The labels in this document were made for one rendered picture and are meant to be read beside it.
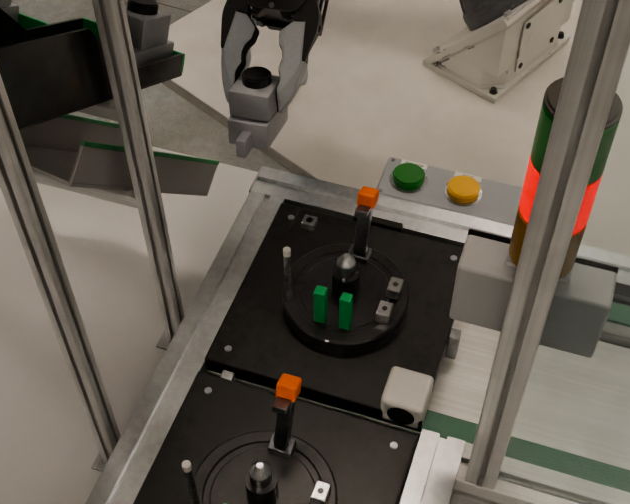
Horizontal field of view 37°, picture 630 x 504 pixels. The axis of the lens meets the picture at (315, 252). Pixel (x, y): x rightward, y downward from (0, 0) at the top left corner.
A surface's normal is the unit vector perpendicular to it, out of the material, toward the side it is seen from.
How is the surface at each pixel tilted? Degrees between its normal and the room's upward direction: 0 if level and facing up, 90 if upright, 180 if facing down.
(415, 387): 0
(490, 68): 90
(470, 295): 90
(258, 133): 80
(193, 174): 90
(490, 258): 0
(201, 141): 0
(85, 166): 90
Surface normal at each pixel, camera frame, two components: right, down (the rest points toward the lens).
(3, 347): 0.00, -0.64
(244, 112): -0.31, 0.61
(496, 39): -0.68, 0.57
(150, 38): 0.88, 0.36
